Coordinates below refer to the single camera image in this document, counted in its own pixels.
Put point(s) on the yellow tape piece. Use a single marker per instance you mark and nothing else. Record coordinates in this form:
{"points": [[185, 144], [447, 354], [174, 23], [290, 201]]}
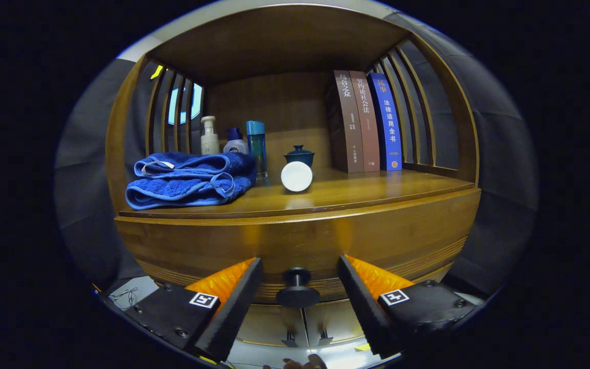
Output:
{"points": [[362, 347]]}

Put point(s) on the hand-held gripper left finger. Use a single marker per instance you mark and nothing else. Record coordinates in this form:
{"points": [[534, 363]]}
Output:
{"points": [[236, 312]]}

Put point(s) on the white bottle with blue cap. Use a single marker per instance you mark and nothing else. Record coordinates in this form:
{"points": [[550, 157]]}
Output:
{"points": [[235, 147]]}

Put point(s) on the dark brown book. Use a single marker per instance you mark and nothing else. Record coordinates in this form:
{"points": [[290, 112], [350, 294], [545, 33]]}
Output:
{"points": [[349, 128]]}

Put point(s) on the dark blue lidded teacup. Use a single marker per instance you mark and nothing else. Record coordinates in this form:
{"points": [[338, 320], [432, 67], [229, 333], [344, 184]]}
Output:
{"points": [[300, 155]]}

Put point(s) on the translucent blue bottle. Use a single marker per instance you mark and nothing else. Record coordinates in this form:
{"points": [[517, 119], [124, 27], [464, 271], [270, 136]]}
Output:
{"points": [[257, 148]]}

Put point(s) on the wooden cabinet door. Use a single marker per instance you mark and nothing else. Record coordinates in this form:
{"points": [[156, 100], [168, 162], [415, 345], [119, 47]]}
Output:
{"points": [[269, 325], [333, 323]]}

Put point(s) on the wooden countertop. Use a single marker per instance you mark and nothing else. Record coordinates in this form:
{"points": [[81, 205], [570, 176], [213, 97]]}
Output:
{"points": [[356, 189]]}

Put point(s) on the white pump bottle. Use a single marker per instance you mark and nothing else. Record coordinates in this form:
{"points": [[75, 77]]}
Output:
{"points": [[209, 143]]}

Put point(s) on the folded blue towel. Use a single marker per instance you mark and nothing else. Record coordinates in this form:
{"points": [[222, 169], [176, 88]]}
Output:
{"points": [[182, 189]]}

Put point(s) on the reddish brown book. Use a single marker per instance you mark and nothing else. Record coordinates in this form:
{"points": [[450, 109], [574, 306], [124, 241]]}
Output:
{"points": [[369, 128]]}

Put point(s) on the wooden cabinet with slatted hutch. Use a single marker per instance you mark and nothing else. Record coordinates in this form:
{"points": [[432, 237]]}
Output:
{"points": [[274, 102]]}

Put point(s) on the blue book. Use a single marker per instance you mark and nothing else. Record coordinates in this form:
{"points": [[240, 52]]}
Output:
{"points": [[388, 128]]}

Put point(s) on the white facial cleanser tube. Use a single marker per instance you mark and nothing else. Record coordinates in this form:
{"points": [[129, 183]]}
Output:
{"points": [[296, 177]]}

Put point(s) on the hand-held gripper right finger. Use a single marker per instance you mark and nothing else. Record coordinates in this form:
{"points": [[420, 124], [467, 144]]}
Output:
{"points": [[366, 312]]}

